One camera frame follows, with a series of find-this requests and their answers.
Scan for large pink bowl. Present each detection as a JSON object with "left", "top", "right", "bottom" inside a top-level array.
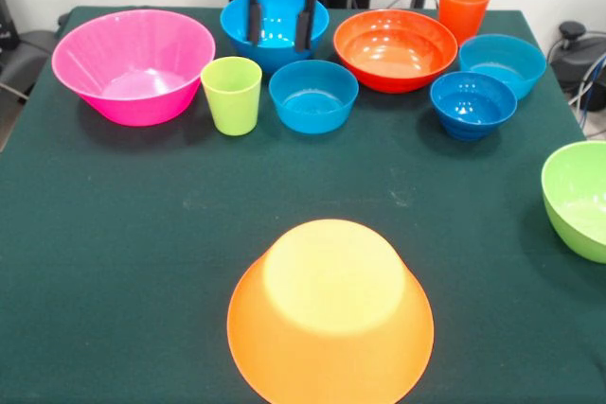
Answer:
[{"left": 50, "top": 9, "right": 217, "bottom": 128}]

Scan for tangle of floor cables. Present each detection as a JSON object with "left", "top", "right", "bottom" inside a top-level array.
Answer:
[{"left": 567, "top": 54, "right": 606, "bottom": 114}]

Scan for small dark blue bowl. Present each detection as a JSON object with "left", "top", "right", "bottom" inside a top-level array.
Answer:
[{"left": 429, "top": 71, "right": 518, "bottom": 143}]

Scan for shallow red-orange bowl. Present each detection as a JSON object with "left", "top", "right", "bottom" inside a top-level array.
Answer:
[{"left": 332, "top": 9, "right": 459, "bottom": 95}]

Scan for dark green tablecloth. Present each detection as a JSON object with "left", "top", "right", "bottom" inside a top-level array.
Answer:
[{"left": 0, "top": 5, "right": 606, "bottom": 404}]

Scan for small light blue bowl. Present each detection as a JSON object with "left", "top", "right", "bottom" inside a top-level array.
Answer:
[
  {"left": 268, "top": 59, "right": 360, "bottom": 135},
  {"left": 457, "top": 33, "right": 548, "bottom": 101}
]

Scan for light green bowl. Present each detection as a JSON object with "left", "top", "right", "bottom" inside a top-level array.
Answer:
[{"left": 541, "top": 140, "right": 606, "bottom": 265}]

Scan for dark grey chair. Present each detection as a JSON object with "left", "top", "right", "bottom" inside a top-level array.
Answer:
[{"left": 0, "top": 28, "right": 61, "bottom": 93}]

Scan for medium blue bowl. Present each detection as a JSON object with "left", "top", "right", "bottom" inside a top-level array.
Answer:
[{"left": 219, "top": 0, "right": 330, "bottom": 75}]

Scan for light green cup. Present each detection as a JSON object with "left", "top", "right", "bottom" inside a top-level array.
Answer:
[{"left": 200, "top": 56, "right": 263, "bottom": 137}]

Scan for large light orange bowl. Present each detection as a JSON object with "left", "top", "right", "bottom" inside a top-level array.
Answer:
[{"left": 225, "top": 218, "right": 436, "bottom": 404}]

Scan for red-orange cup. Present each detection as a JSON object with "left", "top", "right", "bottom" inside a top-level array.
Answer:
[{"left": 437, "top": 0, "right": 492, "bottom": 48}]

